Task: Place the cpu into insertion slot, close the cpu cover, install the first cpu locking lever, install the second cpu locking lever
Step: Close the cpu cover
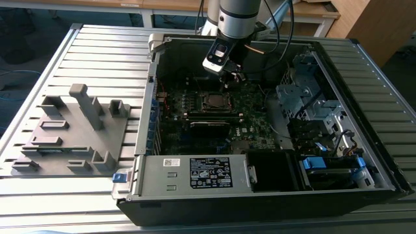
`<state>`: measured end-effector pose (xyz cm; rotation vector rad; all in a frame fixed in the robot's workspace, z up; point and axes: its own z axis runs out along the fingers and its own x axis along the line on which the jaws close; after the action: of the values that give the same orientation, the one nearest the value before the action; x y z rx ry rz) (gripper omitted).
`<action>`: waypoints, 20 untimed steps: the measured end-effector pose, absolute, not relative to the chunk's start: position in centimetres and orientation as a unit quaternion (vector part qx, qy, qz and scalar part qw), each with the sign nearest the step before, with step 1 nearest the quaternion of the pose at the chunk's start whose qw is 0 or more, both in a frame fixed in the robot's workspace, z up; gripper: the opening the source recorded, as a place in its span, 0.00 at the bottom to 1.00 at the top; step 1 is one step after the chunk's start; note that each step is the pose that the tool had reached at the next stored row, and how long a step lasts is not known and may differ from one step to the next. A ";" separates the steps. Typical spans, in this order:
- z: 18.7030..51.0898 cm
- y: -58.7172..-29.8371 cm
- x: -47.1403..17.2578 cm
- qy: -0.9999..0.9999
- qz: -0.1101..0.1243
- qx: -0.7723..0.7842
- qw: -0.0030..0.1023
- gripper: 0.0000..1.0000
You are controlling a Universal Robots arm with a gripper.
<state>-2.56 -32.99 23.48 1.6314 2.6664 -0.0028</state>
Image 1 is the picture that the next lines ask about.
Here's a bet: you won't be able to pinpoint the silver CPU plate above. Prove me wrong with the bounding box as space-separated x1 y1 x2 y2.
207 94 227 108

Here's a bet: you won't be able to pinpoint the metal socket cover frame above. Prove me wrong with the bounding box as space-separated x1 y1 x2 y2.
201 92 234 112

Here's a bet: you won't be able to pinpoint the metal CPU socket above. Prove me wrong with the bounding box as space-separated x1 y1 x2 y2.
198 90 237 113

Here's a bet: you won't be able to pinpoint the black RAM slot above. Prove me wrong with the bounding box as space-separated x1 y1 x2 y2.
186 116 239 122
187 111 238 117

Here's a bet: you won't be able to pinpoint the copper coloured curved tube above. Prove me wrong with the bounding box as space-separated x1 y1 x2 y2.
243 43 266 54

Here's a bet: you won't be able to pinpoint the silver metal drive cage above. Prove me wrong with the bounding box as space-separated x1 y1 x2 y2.
274 46 350 137

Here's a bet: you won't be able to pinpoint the wooden desk white legs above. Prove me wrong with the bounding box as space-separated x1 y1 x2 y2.
142 0 341 37
0 0 153 29

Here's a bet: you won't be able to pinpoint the green motherboard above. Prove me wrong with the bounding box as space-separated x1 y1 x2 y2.
154 77 283 156

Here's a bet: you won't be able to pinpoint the black graphics card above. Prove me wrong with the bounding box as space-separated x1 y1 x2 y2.
187 120 233 141

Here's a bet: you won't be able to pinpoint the dark chipset heat sink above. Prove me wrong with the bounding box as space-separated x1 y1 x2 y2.
230 140 250 152

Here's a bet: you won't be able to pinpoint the wooden cabinet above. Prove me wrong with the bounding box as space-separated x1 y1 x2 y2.
326 0 416 68

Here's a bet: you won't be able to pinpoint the blue disk carrier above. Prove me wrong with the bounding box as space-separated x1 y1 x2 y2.
299 156 367 191

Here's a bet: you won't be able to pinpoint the silver power supply unit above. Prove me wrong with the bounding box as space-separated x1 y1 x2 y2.
137 154 258 197

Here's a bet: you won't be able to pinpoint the grey plastic parts rack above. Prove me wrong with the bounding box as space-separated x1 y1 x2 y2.
10 83 130 176

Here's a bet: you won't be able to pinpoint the black PC case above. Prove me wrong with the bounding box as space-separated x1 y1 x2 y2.
109 33 416 227

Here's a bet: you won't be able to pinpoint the green RAM stick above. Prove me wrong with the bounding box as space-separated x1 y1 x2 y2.
35 147 74 155

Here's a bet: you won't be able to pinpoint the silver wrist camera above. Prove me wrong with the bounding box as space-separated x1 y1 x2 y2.
201 39 234 74

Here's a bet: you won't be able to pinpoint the thin grey wire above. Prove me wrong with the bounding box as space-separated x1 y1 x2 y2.
261 88 277 102

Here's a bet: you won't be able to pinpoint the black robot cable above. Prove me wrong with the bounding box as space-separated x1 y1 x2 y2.
238 0 294 74

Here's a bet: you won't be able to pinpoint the grey plastic case handle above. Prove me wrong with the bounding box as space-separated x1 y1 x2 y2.
146 33 163 54

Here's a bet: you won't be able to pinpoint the light blue floor cable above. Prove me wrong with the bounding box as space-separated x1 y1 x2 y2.
0 69 45 101

